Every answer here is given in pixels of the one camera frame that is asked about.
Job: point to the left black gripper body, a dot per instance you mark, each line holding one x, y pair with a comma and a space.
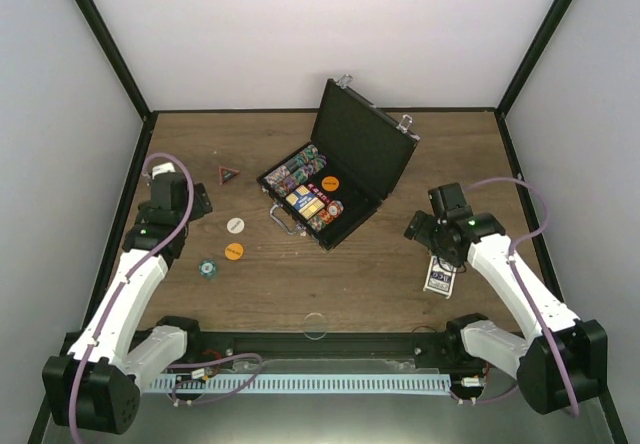
202, 206

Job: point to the orange big blind button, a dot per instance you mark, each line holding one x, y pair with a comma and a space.
330, 183

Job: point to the blue boxed card deck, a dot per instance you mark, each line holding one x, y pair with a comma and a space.
440, 277

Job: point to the black poker set case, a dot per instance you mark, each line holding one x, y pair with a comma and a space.
365, 148

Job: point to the unboxed banded card deck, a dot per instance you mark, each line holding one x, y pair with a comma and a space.
305, 202

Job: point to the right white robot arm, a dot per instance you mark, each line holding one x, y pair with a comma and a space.
558, 360

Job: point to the lower chip row in case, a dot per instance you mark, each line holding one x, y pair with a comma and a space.
321, 220

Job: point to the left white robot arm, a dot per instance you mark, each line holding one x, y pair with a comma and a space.
97, 383

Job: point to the right black frame post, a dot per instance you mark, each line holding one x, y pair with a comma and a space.
542, 37

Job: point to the upper chip row in case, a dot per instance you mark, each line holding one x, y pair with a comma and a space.
290, 166

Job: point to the white dealer button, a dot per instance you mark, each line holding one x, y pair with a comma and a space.
235, 225

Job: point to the light blue slotted cable duct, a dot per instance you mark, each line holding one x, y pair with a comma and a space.
396, 384

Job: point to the black frame post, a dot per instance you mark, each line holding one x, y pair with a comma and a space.
542, 37
101, 32

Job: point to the left black frame post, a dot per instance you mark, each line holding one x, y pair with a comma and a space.
101, 32

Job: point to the clear round lens disc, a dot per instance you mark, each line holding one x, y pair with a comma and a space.
315, 326

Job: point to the red triangular all-in marker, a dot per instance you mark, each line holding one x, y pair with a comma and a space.
226, 174

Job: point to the chip row in case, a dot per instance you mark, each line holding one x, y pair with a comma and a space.
300, 176
290, 166
321, 220

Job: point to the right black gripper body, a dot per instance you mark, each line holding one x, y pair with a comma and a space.
433, 239

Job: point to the red dice strip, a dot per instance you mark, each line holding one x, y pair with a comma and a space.
318, 193

